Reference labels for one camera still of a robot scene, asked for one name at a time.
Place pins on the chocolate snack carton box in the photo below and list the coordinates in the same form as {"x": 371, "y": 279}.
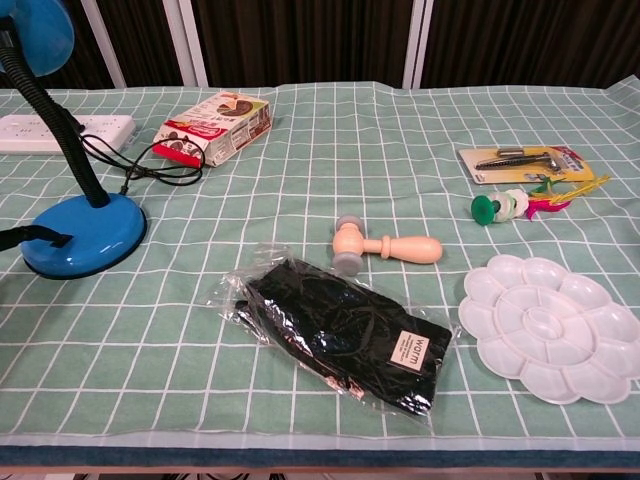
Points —
{"x": 215, "y": 130}

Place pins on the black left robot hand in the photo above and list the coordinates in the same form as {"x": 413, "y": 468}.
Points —
{"x": 20, "y": 235}

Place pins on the packaged metal razor card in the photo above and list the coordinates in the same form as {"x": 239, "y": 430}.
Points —
{"x": 525, "y": 162}

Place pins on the white partition frame post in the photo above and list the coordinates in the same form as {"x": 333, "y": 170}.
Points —
{"x": 102, "y": 42}
{"x": 417, "y": 42}
{"x": 187, "y": 42}

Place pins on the white power strip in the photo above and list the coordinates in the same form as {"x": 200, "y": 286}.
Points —
{"x": 102, "y": 131}

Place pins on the green checked tablecloth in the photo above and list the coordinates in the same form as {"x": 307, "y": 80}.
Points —
{"x": 320, "y": 190}

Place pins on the feather shuttlecock with green base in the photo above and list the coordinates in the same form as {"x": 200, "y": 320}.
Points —
{"x": 492, "y": 207}

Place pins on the wooden massage hammer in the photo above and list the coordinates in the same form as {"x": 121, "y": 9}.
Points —
{"x": 395, "y": 247}

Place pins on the blue desk lamp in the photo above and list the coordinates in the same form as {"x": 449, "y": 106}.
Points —
{"x": 85, "y": 235}

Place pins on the black gloves in plastic bag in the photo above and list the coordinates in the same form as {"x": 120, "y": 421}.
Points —
{"x": 350, "y": 325}

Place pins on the white flower paint palette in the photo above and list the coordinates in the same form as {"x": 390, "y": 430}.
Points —
{"x": 545, "y": 327}

